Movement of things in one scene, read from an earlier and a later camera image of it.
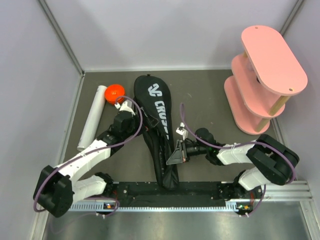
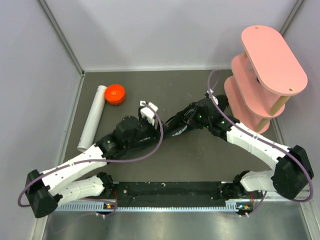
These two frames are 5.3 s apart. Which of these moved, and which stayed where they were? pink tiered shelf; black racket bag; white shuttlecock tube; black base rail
Moved: black racket bag
Stayed: pink tiered shelf; black base rail; white shuttlecock tube
